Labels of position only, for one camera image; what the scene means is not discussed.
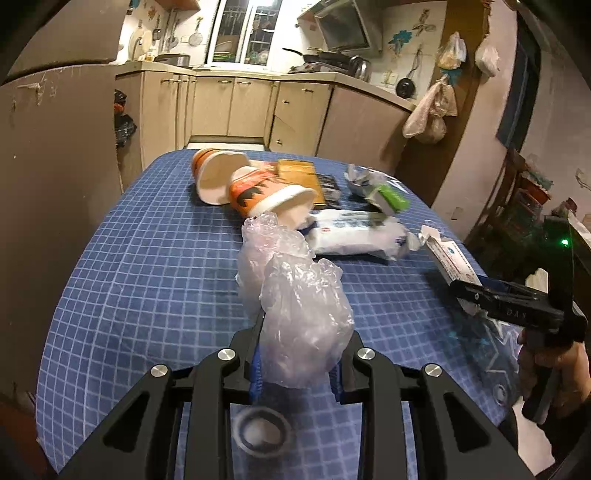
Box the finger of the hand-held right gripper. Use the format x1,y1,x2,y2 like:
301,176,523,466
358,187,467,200
480,276,550,297
450,279,566,333

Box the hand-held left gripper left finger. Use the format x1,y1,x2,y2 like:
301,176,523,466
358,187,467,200
58,310,269,480

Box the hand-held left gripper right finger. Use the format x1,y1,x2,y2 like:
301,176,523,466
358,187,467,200
329,333,536,480

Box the white carton box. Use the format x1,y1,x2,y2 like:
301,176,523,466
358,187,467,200
418,224,481,287

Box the clear plastic bag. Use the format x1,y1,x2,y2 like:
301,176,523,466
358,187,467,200
235,213,355,388

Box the green tube package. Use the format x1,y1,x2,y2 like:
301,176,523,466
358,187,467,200
369,180,411,215

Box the white blue soft packet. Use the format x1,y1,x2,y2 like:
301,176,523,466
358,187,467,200
305,210,411,263

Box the orange paper cup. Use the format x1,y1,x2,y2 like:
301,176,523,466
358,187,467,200
191,148,251,206
228,166,317,229

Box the person's right hand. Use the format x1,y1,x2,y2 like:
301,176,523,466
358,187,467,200
517,330,591,412

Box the white tape roll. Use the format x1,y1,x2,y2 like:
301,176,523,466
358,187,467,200
232,406,291,457

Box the wooden chair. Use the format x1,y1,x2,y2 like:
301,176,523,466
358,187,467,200
465,145,551,278

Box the blue hanging cloth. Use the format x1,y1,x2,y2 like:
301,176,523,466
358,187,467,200
496,41,542,149

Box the crumpled silver wrapper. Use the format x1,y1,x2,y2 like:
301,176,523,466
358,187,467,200
345,164,386,197

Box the yellow brown box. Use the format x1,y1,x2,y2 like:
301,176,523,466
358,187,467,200
277,158,329,206

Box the large hanging plastic bag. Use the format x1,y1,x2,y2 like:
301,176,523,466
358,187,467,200
403,76,459,145

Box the black hanging ladle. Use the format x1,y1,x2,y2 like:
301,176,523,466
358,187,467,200
396,46,424,99

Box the white hanging plastic bag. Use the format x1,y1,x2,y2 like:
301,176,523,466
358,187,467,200
475,34,501,77

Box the yellowish hanging plastic bag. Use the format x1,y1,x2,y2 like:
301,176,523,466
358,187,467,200
436,32,467,71

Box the beige cupboard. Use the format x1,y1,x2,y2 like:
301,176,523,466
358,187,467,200
0,60,122,409

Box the beige kitchen cabinets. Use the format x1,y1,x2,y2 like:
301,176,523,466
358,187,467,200
115,60,416,185

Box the steel kettle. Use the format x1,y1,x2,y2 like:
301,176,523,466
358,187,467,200
348,55,373,82

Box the black garbage bags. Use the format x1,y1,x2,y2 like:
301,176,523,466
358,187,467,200
113,89,138,148

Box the black frying pan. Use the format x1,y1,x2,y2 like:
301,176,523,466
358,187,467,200
283,47,352,66

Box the range hood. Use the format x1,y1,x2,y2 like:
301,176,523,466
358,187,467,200
297,0,384,57

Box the steel pot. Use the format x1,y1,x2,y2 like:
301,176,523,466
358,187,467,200
154,52,192,68

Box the kitchen window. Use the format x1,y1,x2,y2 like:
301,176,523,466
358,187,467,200
208,0,306,65

